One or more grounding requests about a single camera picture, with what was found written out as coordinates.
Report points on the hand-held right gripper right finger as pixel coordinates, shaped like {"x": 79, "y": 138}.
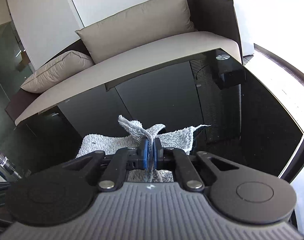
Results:
{"x": 157, "y": 155}

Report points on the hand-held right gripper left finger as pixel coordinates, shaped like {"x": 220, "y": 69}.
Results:
{"x": 144, "y": 155}

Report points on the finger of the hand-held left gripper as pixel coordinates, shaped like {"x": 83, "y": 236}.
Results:
{"x": 4, "y": 162}

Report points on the grey fluffy towel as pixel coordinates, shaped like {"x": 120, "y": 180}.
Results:
{"x": 177, "y": 137}

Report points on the glass partition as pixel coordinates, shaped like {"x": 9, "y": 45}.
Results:
{"x": 4, "y": 80}

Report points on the beige and brown sofa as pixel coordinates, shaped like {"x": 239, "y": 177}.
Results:
{"x": 154, "y": 52}

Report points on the small beige cushion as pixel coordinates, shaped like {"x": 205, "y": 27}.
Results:
{"x": 57, "y": 72}

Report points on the round metal table fitting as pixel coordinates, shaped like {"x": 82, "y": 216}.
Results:
{"x": 222, "y": 57}

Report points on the large beige cushion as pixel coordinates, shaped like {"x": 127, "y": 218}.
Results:
{"x": 137, "y": 27}

